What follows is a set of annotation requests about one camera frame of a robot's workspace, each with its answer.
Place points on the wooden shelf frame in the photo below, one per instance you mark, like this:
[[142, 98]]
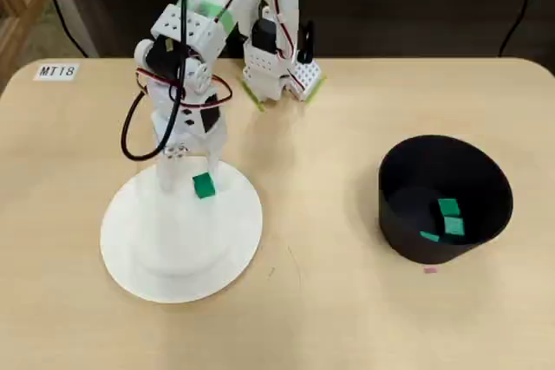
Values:
[[17, 10]]

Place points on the black pot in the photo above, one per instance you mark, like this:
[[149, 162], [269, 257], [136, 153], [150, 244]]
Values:
[[477, 170]]

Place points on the white MT18 label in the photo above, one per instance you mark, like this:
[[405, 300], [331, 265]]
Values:
[[56, 71]]

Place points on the white perforated base plate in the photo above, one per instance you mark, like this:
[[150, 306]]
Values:
[[308, 77]]

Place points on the small pink sticker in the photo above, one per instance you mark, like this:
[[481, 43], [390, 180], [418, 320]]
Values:
[[431, 270]]

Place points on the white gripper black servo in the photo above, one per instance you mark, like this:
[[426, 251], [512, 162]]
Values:
[[170, 171]]

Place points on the white slanted post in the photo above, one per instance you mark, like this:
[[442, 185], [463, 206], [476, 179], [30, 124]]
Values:
[[71, 6]]

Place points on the white paper plate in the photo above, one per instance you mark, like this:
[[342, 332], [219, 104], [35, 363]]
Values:
[[195, 257]]

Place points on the black clamp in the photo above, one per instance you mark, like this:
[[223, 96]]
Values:
[[306, 53]]

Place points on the green cube block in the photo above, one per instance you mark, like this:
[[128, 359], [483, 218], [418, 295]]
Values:
[[203, 187], [448, 207], [430, 237], [454, 225]]

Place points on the green tape strip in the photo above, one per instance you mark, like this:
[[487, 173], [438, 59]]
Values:
[[252, 95], [320, 86]]

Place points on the green tape band on arm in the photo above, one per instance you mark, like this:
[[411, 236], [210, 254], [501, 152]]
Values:
[[227, 19]]

